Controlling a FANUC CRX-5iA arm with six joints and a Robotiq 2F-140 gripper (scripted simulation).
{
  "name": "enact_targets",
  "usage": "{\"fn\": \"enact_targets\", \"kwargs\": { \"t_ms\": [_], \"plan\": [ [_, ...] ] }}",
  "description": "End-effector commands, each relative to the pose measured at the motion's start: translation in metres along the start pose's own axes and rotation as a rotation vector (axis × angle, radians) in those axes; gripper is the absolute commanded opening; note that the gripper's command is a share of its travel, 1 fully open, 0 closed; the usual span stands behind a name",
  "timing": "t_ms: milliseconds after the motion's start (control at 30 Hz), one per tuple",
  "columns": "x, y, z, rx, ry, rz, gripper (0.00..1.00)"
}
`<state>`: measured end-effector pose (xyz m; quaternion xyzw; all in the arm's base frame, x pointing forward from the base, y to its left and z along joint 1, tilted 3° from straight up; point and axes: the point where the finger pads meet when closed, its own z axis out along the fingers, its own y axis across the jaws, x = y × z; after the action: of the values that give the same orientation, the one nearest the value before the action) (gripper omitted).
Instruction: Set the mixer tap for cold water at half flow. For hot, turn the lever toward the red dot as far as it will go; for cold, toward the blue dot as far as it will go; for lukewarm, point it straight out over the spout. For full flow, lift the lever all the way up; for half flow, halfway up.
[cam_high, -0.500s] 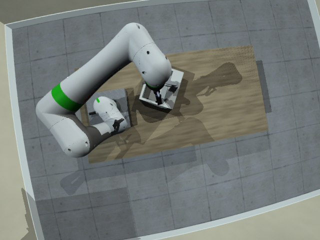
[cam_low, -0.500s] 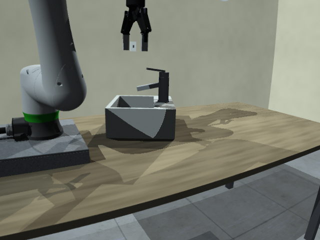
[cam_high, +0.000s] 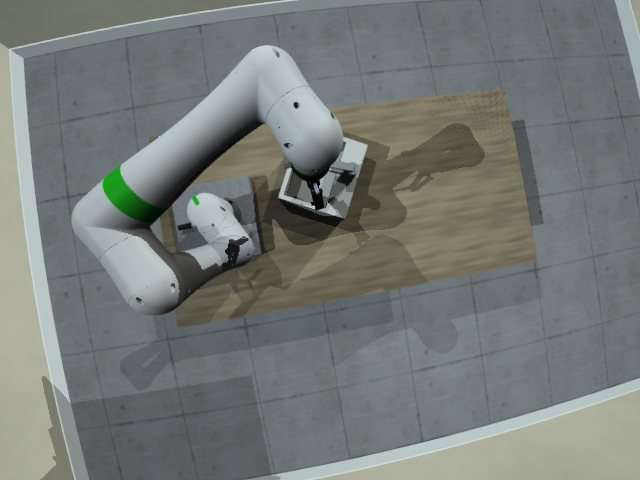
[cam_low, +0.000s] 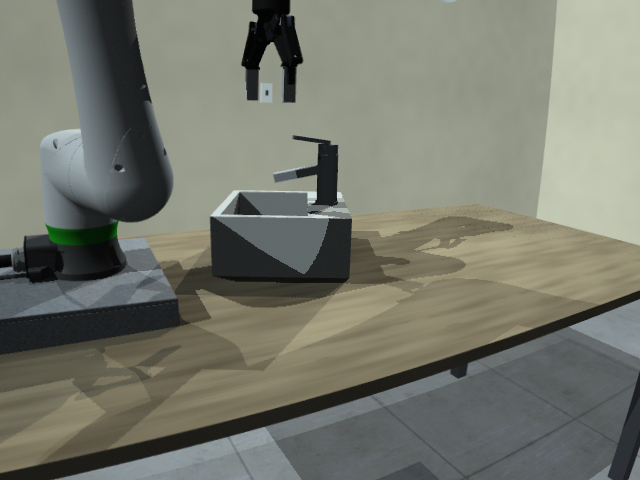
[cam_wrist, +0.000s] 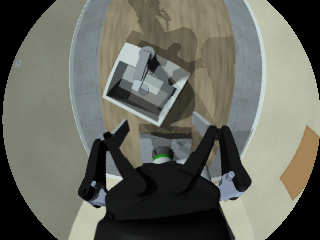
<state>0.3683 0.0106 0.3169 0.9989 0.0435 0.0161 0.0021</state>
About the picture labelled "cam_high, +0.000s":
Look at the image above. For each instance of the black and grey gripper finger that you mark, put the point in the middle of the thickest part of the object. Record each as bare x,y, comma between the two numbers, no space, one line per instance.
316,195

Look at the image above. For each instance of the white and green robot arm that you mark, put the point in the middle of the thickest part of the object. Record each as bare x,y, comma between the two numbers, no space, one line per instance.
113,220

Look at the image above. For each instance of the black mixer tap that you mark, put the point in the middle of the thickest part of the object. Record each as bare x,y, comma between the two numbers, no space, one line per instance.
347,171

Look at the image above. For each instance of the dark grey square basin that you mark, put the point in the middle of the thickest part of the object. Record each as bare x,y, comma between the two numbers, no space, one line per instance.
336,195

